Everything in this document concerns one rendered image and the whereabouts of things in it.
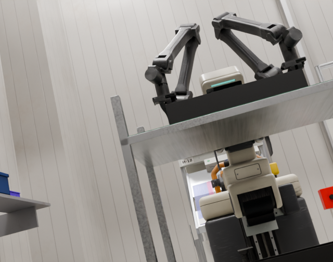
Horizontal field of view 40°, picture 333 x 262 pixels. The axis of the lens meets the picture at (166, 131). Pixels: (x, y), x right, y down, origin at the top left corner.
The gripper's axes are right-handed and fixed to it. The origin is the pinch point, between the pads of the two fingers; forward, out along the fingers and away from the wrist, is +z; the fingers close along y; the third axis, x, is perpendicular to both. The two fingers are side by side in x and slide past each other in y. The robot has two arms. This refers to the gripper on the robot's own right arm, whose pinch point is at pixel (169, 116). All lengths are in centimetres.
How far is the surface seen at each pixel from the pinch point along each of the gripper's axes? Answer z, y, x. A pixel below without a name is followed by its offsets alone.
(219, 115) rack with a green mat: 18.2, 17.8, -42.1
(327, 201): 38, 96, 185
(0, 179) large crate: -51, -168, 197
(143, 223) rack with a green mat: 46, -14, -40
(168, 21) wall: -318, 17, 468
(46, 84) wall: -217, -169, 372
